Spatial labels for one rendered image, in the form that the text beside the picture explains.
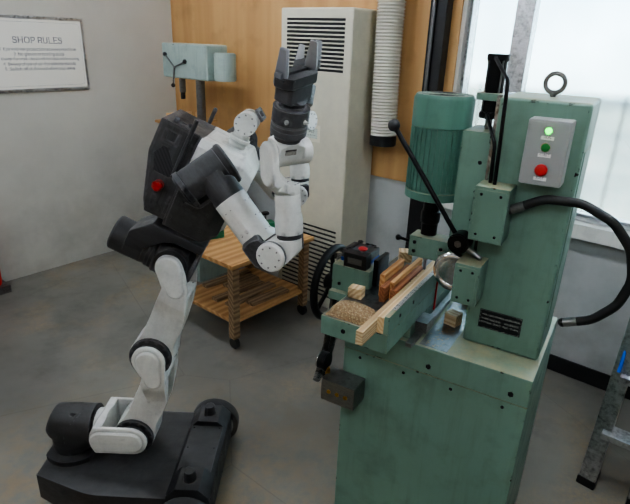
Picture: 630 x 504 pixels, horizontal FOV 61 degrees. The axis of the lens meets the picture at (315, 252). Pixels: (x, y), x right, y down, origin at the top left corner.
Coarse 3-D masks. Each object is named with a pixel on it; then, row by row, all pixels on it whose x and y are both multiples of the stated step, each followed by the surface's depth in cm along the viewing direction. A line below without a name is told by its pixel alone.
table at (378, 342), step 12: (408, 264) 192; (372, 288) 172; (444, 288) 187; (360, 300) 164; (372, 300) 164; (432, 300) 176; (420, 312) 167; (324, 324) 155; (336, 324) 153; (348, 324) 151; (408, 324) 159; (336, 336) 154; (348, 336) 152; (372, 336) 148; (384, 336) 146; (396, 336) 152; (372, 348) 149; (384, 348) 147
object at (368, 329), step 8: (432, 264) 183; (424, 272) 176; (376, 312) 149; (368, 320) 144; (376, 320) 145; (360, 328) 140; (368, 328) 141; (376, 328) 146; (360, 336) 139; (368, 336) 142; (360, 344) 140
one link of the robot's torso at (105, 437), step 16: (112, 400) 204; (128, 400) 205; (96, 416) 195; (112, 416) 200; (96, 432) 189; (112, 432) 189; (128, 432) 189; (96, 448) 191; (112, 448) 191; (128, 448) 191; (144, 448) 192
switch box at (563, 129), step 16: (528, 128) 131; (544, 128) 129; (560, 128) 127; (528, 144) 132; (560, 144) 128; (528, 160) 133; (544, 160) 131; (560, 160) 129; (528, 176) 134; (544, 176) 132; (560, 176) 130
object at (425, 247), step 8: (416, 232) 173; (416, 240) 171; (424, 240) 169; (432, 240) 168; (440, 240) 167; (416, 248) 171; (424, 248) 170; (432, 248) 168; (416, 256) 172; (424, 256) 171; (432, 256) 169
